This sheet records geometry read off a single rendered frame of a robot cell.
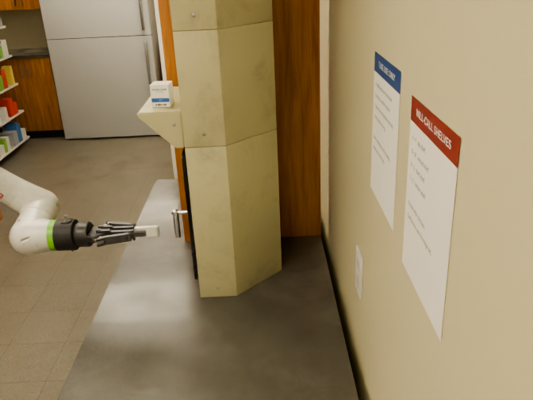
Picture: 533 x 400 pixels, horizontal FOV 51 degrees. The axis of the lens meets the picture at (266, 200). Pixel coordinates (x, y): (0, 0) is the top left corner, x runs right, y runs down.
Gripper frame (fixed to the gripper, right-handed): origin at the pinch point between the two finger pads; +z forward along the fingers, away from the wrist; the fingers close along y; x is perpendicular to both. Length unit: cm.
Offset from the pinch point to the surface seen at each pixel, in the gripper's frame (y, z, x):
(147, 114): -5.2, 5.7, -36.3
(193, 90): -5.1, 18.0, -41.9
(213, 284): -5.4, 18.8, 15.9
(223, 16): -3, 27, -60
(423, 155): -76, 57, -47
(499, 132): -99, 57, -57
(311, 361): -36, 45, 20
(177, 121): -5.2, 13.2, -34.0
